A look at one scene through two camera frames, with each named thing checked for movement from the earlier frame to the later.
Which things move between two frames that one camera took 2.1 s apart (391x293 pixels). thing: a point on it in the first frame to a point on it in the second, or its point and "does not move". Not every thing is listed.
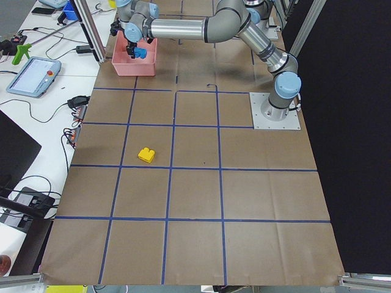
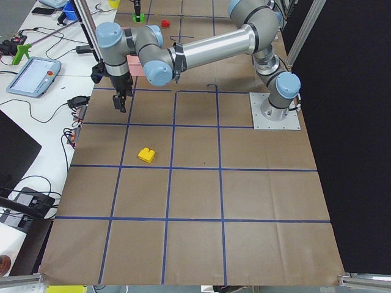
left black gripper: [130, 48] to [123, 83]
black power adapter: [83, 49] does not move
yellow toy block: [146, 155] does not move
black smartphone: [43, 10] does not move
